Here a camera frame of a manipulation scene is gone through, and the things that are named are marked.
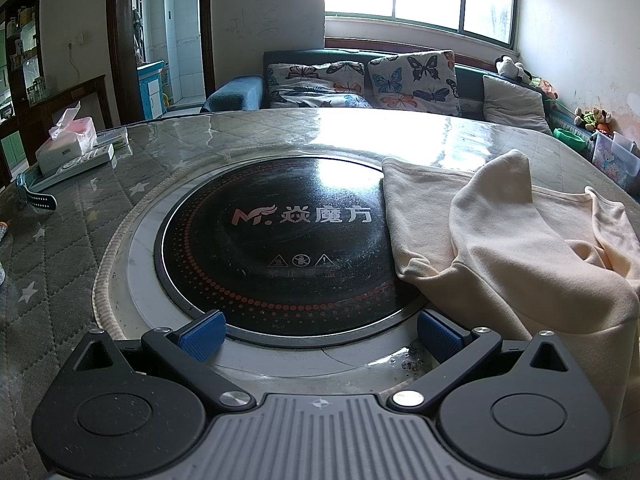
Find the brown green plush toy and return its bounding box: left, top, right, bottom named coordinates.
left=575, top=107, right=613, bottom=133

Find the butterfly print pillow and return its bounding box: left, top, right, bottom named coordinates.
left=265, top=60, right=373, bottom=110
left=367, top=50, right=462, bottom=117

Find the flat white green box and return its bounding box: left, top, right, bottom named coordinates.
left=95, top=127, right=130, bottom=150

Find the green bowl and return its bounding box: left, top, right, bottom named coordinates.
left=552, top=128, right=593, bottom=148

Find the plain grey pillow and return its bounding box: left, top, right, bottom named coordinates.
left=482, top=75, right=553, bottom=136

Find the black round induction cooktop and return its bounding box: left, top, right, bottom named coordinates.
left=152, top=156, right=432, bottom=350

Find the cream long-sleeve garment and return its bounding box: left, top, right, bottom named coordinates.
left=381, top=149, right=640, bottom=471

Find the dark wooden door frame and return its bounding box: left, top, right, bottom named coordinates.
left=106, top=0, right=216, bottom=126

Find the teal sofa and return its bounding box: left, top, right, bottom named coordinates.
left=200, top=49, right=596, bottom=136

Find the white remote control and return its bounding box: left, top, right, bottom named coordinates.
left=37, top=144, right=116, bottom=191

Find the blue bathroom cabinet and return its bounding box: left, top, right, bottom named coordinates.
left=136, top=60, right=168, bottom=121

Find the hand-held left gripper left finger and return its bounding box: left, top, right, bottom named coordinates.
left=71, top=310, right=257, bottom=412

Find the panda plush toy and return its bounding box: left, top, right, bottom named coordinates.
left=495, top=55, right=533, bottom=83

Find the dark wooden display cabinet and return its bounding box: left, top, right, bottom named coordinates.
left=0, top=0, right=113, bottom=181

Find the clear plastic storage box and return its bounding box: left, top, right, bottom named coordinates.
left=592, top=132, right=640, bottom=181

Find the white tissue box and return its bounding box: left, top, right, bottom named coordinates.
left=36, top=101, right=98, bottom=173

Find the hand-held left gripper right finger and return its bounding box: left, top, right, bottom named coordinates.
left=387, top=310, right=577, bottom=413

